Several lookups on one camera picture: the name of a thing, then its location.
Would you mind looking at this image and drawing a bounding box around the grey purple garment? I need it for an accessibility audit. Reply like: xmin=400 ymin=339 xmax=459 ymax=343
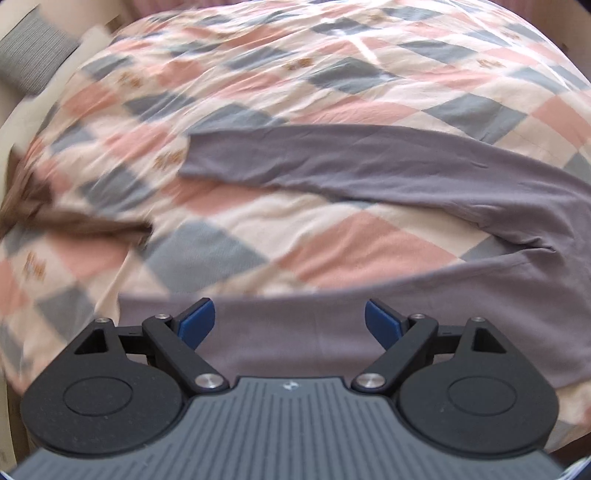
xmin=120 ymin=125 xmax=590 ymax=387

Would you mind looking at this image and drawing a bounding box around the brown garment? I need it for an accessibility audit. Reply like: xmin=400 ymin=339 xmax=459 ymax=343
xmin=1 ymin=150 xmax=152 ymax=246

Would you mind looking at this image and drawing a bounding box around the checkered pink grey duvet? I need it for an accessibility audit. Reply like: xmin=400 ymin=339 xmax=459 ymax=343
xmin=1 ymin=1 xmax=590 ymax=450

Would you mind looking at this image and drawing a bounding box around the white pillow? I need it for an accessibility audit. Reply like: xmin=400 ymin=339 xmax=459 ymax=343
xmin=1 ymin=25 xmax=111 ymax=153

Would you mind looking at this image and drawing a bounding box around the grey houndstooth cushion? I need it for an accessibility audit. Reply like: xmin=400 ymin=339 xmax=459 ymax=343
xmin=1 ymin=7 xmax=80 ymax=96

